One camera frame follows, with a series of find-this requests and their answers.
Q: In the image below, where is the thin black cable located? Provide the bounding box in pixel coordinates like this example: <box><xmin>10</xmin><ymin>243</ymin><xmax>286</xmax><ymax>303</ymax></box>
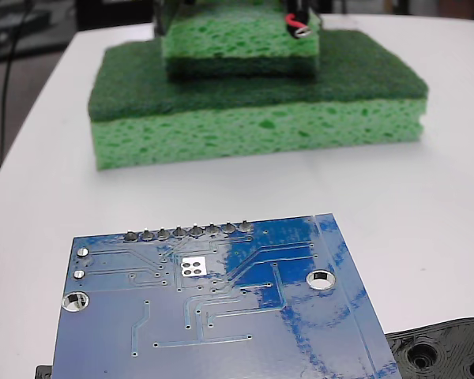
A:
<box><xmin>0</xmin><ymin>0</ymin><xmax>33</xmax><ymax>169</ymax></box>

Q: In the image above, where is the red wire with metal tip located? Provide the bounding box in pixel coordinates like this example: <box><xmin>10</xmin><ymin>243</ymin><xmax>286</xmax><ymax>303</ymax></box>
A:
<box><xmin>283</xmin><ymin>13</ymin><xmax>313</xmax><ymax>40</ymax></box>

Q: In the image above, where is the black plastic mount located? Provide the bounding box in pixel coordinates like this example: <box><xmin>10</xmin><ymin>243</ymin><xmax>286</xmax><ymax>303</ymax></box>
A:
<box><xmin>34</xmin><ymin>315</ymin><xmax>474</xmax><ymax>379</ymax></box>

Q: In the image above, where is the dark background equipment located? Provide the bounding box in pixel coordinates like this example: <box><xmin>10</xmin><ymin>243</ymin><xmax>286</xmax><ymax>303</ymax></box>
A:
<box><xmin>0</xmin><ymin>0</ymin><xmax>78</xmax><ymax>66</ymax></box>

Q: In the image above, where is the grey metal stand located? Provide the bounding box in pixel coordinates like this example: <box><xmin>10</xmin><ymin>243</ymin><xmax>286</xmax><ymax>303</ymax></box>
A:
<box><xmin>152</xmin><ymin>0</ymin><xmax>171</xmax><ymax>40</ymax></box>

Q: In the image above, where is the blue printed circuit board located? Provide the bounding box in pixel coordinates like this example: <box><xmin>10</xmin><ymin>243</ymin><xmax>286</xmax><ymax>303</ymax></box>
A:
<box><xmin>53</xmin><ymin>212</ymin><xmax>404</xmax><ymax>379</ymax></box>

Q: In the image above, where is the large green sponge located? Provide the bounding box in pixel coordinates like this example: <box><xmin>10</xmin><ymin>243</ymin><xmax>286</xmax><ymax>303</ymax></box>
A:
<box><xmin>87</xmin><ymin>29</ymin><xmax>430</xmax><ymax>172</ymax></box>

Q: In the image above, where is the small green sponge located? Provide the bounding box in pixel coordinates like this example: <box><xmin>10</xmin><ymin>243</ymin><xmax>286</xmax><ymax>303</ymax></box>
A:
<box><xmin>160</xmin><ymin>0</ymin><xmax>322</xmax><ymax>82</ymax></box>

